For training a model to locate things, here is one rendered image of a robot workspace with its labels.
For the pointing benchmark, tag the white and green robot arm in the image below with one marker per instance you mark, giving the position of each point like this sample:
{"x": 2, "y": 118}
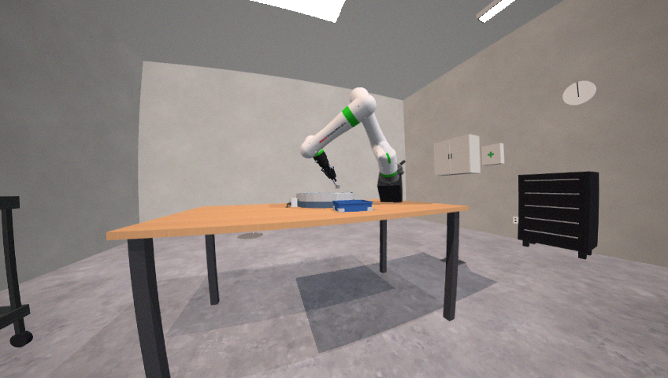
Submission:
{"x": 361, "y": 109}

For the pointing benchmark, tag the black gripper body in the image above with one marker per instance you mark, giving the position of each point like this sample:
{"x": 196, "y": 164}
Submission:
{"x": 325, "y": 164}

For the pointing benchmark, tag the blue crate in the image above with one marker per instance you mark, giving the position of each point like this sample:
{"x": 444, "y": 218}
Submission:
{"x": 352, "y": 205}

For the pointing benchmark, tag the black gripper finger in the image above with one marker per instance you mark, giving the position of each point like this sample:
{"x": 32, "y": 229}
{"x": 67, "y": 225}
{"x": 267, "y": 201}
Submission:
{"x": 327, "y": 174}
{"x": 332, "y": 174}

